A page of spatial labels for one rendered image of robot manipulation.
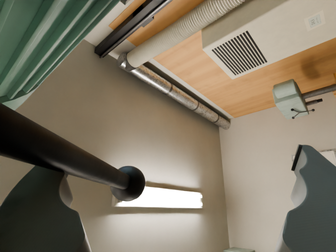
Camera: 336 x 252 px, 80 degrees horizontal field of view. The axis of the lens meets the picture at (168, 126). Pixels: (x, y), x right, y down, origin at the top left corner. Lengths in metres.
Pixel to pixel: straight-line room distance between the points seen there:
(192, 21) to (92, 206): 1.55
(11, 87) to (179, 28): 1.54
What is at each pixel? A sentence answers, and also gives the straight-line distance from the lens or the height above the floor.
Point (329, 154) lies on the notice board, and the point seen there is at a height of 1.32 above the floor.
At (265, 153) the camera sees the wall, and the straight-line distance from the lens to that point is 3.21.
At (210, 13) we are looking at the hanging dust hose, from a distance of 1.61.
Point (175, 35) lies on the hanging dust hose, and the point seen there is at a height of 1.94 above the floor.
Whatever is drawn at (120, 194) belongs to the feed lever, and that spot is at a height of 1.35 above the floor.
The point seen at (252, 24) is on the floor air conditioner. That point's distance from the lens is 1.59.
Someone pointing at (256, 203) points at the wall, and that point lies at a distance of 3.19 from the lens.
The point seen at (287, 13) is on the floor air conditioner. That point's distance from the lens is 1.61.
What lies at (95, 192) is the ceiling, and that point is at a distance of 1.75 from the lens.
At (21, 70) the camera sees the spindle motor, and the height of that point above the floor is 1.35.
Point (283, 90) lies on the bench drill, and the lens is 2.17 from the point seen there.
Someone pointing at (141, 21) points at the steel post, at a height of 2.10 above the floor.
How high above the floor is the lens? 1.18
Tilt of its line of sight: 38 degrees up
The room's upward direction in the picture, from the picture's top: 108 degrees counter-clockwise
